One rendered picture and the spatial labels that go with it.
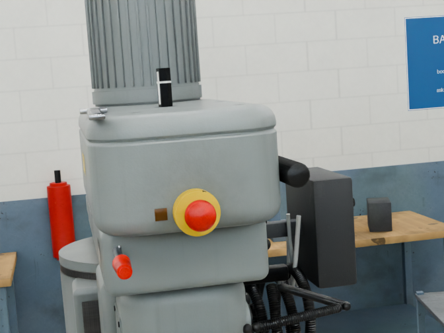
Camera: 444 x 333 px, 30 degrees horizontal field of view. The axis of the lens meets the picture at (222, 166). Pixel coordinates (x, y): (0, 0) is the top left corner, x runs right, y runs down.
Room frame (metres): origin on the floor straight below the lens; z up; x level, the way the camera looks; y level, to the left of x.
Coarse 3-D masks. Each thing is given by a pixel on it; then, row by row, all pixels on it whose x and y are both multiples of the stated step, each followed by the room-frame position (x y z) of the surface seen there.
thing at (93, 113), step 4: (84, 108) 1.22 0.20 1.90; (92, 108) 1.19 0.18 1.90; (96, 108) 1.15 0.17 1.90; (100, 108) 1.19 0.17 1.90; (104, 108) 1.19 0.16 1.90; (80, 112) 1.19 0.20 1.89; (84, 112) 1.19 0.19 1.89; (88, 112) 1.07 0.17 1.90; (92, 112) 1.04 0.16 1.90; (96, 112) 1.03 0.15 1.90; (100, 112) 1.03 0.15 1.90; (104, 112) 1.19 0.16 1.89; (88, 116) 1.02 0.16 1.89; (92, 116) 0.99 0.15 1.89; (96, 116) 0.99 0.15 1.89; (100, 116) 0.99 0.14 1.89; (104, 116) 0.99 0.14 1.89
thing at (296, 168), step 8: (280, 160) 1.18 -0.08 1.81; (288, 160) 1.16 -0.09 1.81; (280, 168) 1.15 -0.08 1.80; (288, 168) 1.12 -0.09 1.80; (296, 168) 1.12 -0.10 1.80; (304, 168) 1.12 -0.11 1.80; (280, 176) 1.15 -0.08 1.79; (288, 176) 1.12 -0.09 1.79; (296, 176) 1.12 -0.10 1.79; (304, 176) 1.12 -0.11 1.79; (288, 184) 1.13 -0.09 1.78; (296, 184) 1.12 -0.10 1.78; (304, 184) 1.12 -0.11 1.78
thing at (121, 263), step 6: (114, 246) 1.14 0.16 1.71; (120, 246) 1.14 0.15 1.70; (114, 252) 1.10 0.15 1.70; (120, 252) 1.09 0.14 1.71; (114, 258) 1.05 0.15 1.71; (120, 258) 1.03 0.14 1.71; (126, 258) 1.04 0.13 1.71; (114, 264) 1.03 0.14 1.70; (120, 264) 1.01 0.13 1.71; (126, 264) 1.00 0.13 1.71; (120, 270) 1.00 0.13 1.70; (126, 270) 1.00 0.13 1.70; (120, 276) 1.00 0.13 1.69; (126, 276) 1.00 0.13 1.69
